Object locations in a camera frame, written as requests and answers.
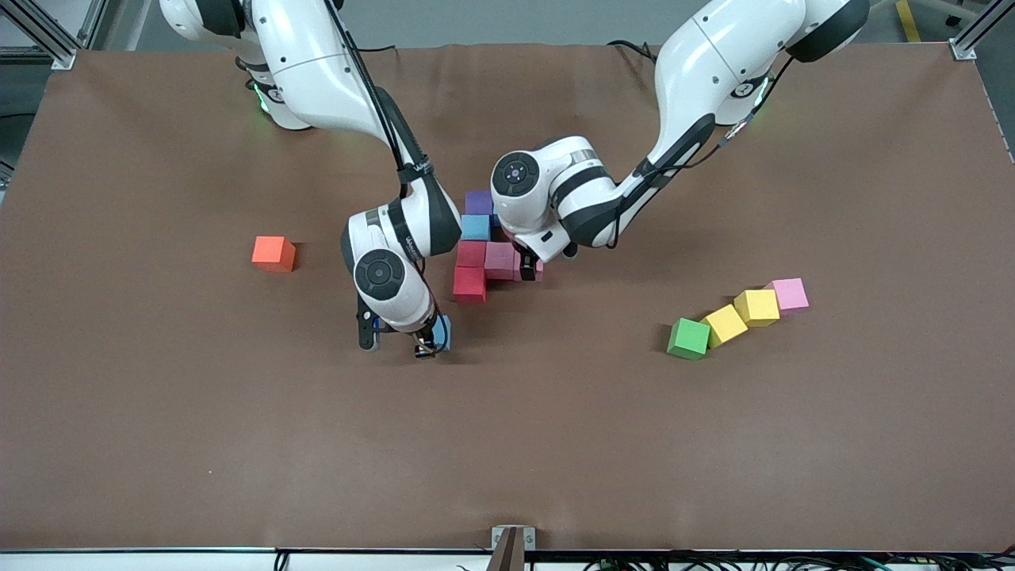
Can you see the orange foam block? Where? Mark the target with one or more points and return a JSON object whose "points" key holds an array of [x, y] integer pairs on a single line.
{"points": [[272, 252]]}

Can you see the red foam block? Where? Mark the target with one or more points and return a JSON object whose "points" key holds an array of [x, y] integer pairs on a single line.
{"points": [[469, 285], [471, 254]]}

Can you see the pink foam block with dents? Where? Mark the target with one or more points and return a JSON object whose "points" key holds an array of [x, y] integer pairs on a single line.
{"points": [[499, 260]]}

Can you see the purple foam block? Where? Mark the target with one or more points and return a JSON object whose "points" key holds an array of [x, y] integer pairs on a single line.
{"points": [[478, 202]]}

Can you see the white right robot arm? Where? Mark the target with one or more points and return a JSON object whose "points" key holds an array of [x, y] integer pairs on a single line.
{"points": [[309, 63]]}

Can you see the light blue foam block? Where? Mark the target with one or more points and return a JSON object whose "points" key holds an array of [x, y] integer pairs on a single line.
{"points": [[444, 333], [476, 228]]}

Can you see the metal mount bracket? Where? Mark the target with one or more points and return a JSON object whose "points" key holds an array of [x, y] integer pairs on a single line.
{"points": [[511, 547]]}

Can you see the yellow foam block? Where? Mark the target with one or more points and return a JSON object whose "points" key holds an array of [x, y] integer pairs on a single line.
{"points": [[725, 325], [756, 308]]}

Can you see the green foam block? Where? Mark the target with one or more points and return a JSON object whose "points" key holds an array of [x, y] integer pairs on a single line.
{"points": [[689, 339]]}

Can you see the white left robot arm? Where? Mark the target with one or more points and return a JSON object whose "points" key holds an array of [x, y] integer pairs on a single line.
{"points": [[714, 55]]}

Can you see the brown table cover sheet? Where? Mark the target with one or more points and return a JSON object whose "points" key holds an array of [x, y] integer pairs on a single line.
{"points": [[507, 460]]}

